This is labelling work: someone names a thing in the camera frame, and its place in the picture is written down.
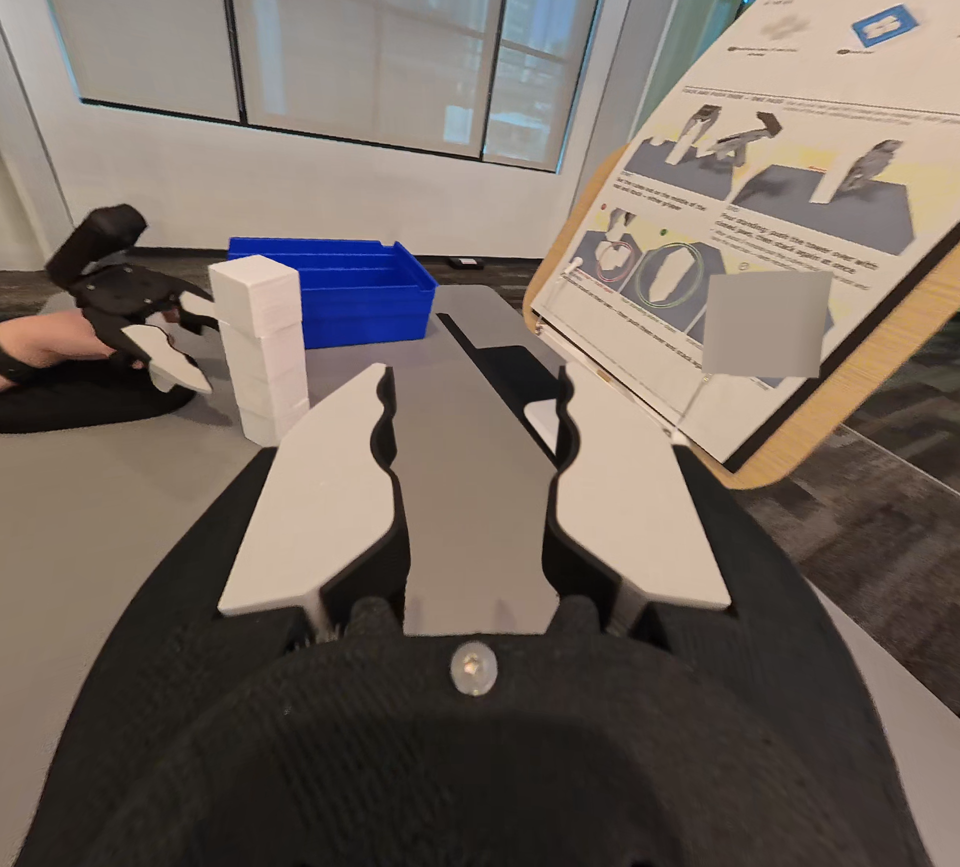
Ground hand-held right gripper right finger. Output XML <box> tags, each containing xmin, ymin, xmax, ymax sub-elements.
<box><xmin>540</xmin><ymin>364</ymin><xmax>732</xmax><ymax>636</ymax></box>

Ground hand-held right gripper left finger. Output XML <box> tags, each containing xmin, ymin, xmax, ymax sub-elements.
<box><xmin>217</xmin><ymin>363</ymin><xmax>411</xmax><ymax>634</ymax></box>

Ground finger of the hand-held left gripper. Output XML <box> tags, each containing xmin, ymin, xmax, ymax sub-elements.
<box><xmin>118</xmin><ymin>323</ymin><xmax>215</xmax><ymax>397</ymax></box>
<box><xmin>178</xmin><ymin>293</ymin><xmax>222</xmax><ymax>337</ymax></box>

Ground person's left hand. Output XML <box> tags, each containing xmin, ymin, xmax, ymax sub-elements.
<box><xmin>0</xmin><ymin>310</ymin><xmax>114</xmax><ymax>367</ymax></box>

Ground black mesh wrist rest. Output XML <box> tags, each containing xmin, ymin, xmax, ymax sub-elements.
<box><xmin>0</xmin><ymin>357</ymin><xmax>200</xmax><ymax>435</ymax></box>

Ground white document stand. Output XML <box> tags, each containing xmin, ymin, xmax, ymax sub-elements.
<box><xmin>523</xmin><ymin>259</ymin><xmax>687</xmax><ymax>459</ymax></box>

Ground blue plastic bin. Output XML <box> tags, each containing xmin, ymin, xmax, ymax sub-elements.
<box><xmin>227</xmin><ymin>237</ymin><xmax>438</xmax><ymax>349</ymax></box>

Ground printed instruction sheet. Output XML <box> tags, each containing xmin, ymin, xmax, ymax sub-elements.
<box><xmin>540</xmin><ymin>0</ymin><xmax>960</xmax><ymax>459</ymax></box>

